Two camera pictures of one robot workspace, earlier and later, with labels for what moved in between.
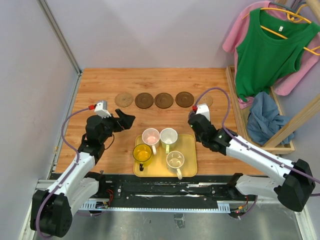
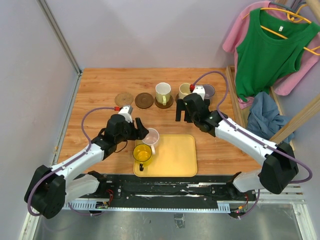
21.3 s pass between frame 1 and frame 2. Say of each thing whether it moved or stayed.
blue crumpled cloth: stayed
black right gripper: moved
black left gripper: moved
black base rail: stayed
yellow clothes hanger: stayed
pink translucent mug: stayed
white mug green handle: moved
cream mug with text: moved
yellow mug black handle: stayed
